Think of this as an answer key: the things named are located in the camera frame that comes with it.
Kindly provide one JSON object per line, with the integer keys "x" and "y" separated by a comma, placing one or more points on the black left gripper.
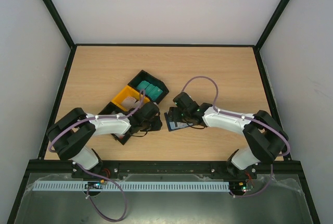
{"x": 157, "y": 126}

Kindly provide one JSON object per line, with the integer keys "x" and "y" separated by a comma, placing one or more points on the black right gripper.
{"x": 172, "y": 114}

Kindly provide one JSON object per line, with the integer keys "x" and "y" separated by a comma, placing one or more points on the blue leather card holder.
{"x": 172, "y": 125}

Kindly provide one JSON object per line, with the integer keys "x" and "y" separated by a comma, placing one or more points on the black bin with teal cards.
{"x": 143, "y": 75}

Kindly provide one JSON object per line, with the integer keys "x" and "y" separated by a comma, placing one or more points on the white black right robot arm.
{"x": 265, "y": 138}

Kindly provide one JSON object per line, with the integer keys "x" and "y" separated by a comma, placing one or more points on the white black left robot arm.
{"x": 69, "y": 136}

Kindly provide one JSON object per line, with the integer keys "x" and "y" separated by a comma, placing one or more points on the white red card stack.
{"x": 129, "y": 103}

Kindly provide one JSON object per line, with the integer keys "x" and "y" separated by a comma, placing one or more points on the teal card stack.
{"x": 152, "y": 91}

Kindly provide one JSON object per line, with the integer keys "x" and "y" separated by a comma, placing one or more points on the black bin with red cards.
{"x": 111, "y": 109}

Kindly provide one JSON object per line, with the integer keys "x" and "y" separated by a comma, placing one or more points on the yellow plastic bin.
{"x": 126, "y": 91}

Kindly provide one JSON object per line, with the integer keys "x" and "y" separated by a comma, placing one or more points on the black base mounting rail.
{"x": 212, "y": 169}

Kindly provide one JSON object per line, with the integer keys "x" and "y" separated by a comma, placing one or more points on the black aluminium frame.
{"x": 61, "y": 26}

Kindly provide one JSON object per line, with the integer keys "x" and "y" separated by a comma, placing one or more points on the light blue slotted cable duct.
{"x": 73, "y": 186}

